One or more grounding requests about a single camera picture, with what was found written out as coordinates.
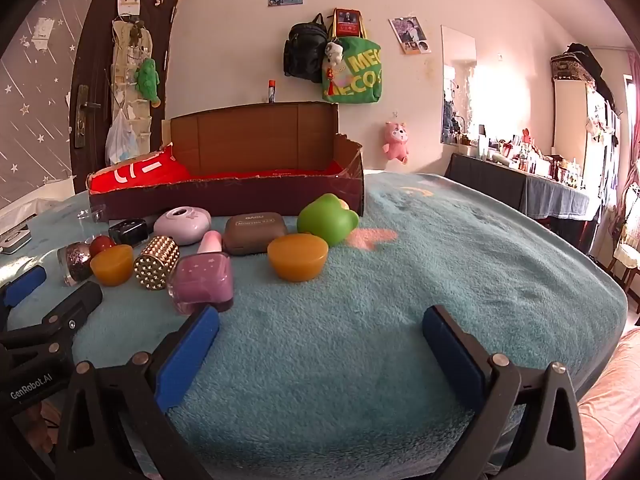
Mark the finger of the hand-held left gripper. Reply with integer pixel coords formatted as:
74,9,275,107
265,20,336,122
0,281,103,361
0,265,47,312

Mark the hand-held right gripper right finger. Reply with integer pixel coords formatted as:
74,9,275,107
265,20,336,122
421,304,587,480

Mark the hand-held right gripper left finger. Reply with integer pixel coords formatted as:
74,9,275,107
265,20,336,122
55,304,221,480

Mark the glitter nail polish round cap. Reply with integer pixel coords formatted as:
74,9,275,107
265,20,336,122
56,235,117,287

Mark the orange ingot-shaped block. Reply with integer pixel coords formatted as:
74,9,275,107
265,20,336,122
267,234,329,282
90,245,135,287

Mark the purple nail polish pink cap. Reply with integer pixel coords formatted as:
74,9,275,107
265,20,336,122
166,230,235,316

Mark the black nail polish bottle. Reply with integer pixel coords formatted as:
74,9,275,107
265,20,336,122
108,218,149,248

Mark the gold studded cylinder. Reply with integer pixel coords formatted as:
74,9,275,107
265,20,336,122
133,235,180,291

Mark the lavender round case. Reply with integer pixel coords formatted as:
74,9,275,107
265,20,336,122
153,206,213,247

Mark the brown earbuds case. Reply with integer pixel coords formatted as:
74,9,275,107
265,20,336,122
223,212,289,256

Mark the green frog-shaped toy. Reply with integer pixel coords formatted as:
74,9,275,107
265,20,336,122
297,193,360,247

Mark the cardboard box with red lining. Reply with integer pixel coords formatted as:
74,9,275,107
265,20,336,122
86,101,365,222

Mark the white plastic sheet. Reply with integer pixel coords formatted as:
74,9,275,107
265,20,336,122
0,175,76,231

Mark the pink blanket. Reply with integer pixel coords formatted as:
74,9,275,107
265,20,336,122
575,327,640,480

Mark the translucent plastic bag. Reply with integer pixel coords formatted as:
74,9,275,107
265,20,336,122
105,107,141,164

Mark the dressing table with dark cloth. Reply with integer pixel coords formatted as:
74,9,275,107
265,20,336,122
445,152,603,253

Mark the white chair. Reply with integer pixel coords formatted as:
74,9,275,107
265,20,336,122
607,182,640,291

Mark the pink plush toy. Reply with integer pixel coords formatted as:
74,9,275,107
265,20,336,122
382,120,410,165

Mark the green plush toy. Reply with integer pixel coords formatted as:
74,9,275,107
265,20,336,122
134,58,162,108

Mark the dark brown door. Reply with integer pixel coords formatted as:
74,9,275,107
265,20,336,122
67,0,182,196

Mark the beige hanging pocket organizer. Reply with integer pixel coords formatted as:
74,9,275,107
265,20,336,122
110,17,153,161

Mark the white wardrobe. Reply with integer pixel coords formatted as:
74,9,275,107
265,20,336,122
552,77,623,196

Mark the green tote bag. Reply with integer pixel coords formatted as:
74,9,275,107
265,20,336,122
322,35,383,106

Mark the red tassel charm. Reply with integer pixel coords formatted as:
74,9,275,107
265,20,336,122
322,67,341,101

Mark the pink curtain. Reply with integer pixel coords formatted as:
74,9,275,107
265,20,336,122
625,50,640,176

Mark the patterned suitcase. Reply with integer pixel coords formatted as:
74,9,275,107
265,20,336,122
550,52,588,81

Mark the black clothing pile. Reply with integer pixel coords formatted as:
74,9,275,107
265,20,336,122
567,42,616,106

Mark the black backpack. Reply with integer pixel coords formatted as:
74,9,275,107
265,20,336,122
283,12,328,78

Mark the brass door handle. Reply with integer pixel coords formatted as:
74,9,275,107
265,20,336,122
74,85,102,149

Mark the white paper wall patch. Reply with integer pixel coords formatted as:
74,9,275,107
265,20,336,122
31,17,55,51

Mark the wall mirror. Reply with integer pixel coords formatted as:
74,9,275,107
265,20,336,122
440,25,477,147

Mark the wall photo poster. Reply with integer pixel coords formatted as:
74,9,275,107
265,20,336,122
389,16,432,55

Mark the red bag with yellow handles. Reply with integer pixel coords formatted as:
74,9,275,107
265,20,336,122
332,8,363,38

